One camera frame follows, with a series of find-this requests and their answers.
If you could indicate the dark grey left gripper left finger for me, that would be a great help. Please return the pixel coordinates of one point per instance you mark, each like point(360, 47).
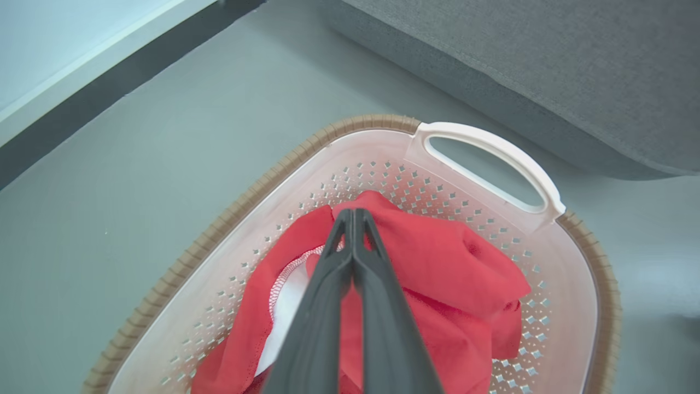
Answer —
point(317, 328)

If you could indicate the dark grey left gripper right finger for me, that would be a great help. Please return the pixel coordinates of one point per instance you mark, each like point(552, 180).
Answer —
point(391, 339)

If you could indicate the red clothing with white lining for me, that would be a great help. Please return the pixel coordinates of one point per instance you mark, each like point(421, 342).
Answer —
point(448, 262)

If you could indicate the beige perforated plastic laundry basket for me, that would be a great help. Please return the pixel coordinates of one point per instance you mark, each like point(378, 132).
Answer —
point(383, 153)

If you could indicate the grey carpet mat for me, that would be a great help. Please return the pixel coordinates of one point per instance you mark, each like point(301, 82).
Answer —
point(547, 65)

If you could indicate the black skirting strip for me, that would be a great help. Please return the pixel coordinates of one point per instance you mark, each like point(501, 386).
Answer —
point(109, 87)

